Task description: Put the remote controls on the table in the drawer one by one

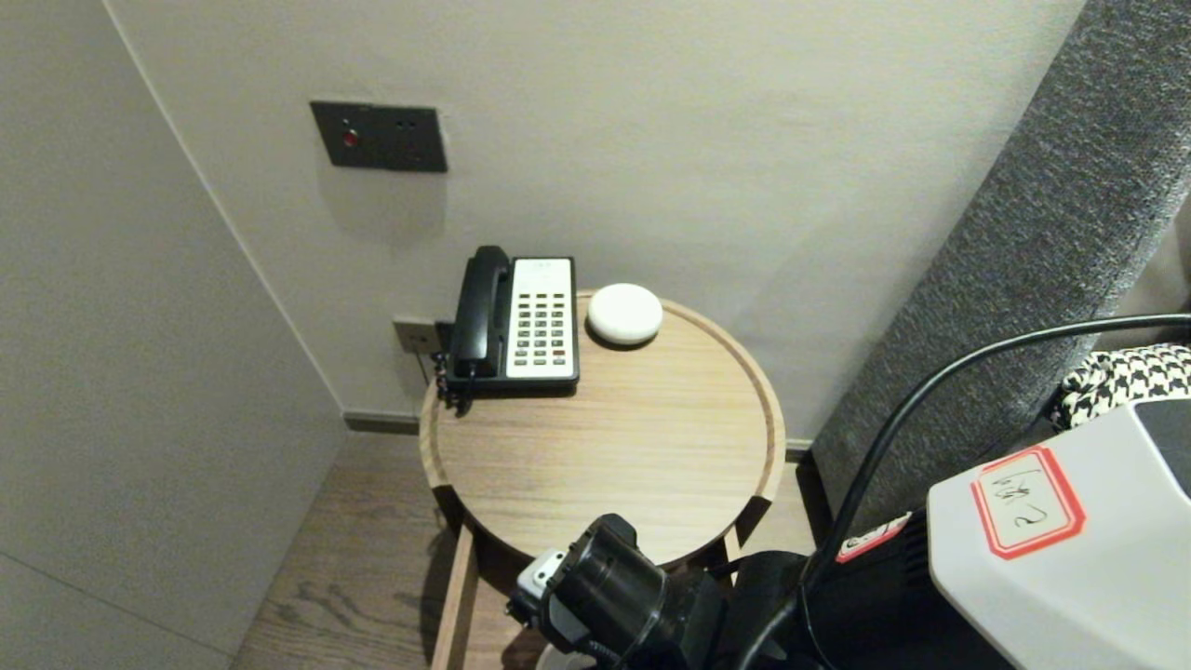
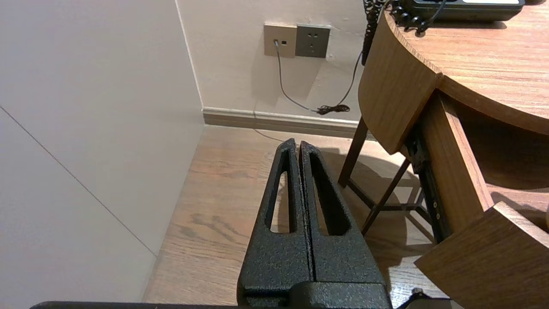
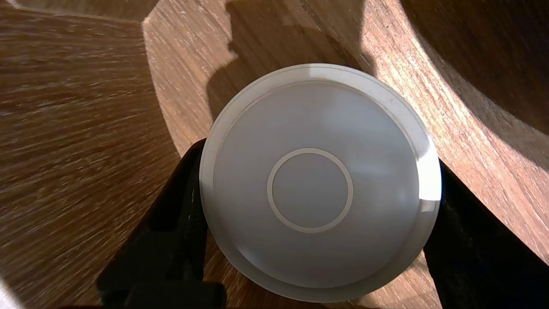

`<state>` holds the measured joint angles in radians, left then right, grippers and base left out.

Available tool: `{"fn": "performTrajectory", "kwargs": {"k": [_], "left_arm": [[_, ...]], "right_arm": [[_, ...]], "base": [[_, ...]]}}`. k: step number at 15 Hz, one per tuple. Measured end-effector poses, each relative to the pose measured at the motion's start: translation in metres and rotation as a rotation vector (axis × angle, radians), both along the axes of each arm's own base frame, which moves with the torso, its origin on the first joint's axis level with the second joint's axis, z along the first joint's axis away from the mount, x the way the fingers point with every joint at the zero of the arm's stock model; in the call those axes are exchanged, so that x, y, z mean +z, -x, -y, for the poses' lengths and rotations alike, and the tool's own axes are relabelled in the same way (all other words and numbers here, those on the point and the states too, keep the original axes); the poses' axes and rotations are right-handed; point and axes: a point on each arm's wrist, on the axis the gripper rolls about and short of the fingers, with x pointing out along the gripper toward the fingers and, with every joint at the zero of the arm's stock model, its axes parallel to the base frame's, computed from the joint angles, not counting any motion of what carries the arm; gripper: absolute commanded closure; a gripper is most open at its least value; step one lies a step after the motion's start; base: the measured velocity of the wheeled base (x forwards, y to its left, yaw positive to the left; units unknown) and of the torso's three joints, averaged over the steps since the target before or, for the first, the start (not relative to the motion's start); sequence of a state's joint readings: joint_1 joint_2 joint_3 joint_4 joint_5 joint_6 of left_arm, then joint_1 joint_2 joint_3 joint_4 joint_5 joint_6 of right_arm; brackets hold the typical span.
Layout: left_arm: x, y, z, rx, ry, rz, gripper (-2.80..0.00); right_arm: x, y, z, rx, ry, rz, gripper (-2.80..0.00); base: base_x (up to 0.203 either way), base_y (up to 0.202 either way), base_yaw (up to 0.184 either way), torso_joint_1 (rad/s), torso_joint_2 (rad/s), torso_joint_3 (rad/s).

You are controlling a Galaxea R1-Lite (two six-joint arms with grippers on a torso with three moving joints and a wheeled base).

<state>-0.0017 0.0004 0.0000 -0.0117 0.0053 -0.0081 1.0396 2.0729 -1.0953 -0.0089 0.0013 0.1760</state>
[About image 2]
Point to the wooden drawer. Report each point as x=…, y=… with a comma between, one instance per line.
x=476, y=223

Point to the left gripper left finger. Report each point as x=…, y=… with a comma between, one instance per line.
x=276, y=257

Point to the round wooden side table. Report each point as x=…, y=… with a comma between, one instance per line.
x=484, y=81

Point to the black telephone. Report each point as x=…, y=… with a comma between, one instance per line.
x=465, y=9

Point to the grey wall power outlet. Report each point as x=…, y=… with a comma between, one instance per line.
x=313, y=41

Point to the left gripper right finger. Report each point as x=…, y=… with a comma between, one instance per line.
x=343, y=257

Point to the beige wall socket plate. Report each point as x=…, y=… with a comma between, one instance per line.
x=280, y=40

